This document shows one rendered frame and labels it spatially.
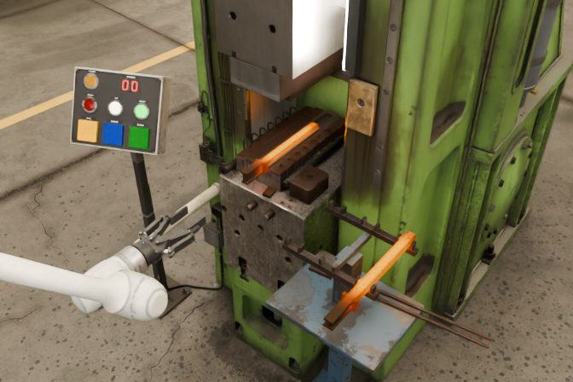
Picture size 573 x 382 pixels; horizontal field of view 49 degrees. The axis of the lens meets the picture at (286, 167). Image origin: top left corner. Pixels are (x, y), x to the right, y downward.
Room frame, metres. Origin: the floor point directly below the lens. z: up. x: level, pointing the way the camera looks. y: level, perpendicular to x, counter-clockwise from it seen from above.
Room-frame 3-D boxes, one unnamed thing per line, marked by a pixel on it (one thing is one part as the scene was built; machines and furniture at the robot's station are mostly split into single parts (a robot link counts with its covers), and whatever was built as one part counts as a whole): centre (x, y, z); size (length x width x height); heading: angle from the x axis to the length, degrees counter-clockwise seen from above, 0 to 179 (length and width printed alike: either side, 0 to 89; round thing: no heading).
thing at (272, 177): (1.87, -0.03, 0.96); 0.42 x 0.20 x 0.09; 142
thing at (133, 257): (1.23, 0.44, 1.00); 0.09 x 0.06 x 0.09; 52
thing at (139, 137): (1.83, 0.52, 1.01); 0.07 x 0.05 x 0.07; 77
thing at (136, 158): (1.98, 0.59, 0.54); 0.04 x 0.04 x 1.08; 52
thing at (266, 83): (1.87, -0.03, 1.32); 0.42 x 0.20 x 0.10; 142
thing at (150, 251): (1.29, 0.39, 1.00); 0.09 x 0.08 x 0.07; 142
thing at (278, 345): (1.84, -0.08, 0.23); 0.55 x 0.37 x 0.47; 142
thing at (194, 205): (1.84, 0.43, 0.62); 0.44 x 0.05 x 0.05; 142
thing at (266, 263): (1.84, -0.08, 0.69); 0.56 x 0.38 x 0.45; 142
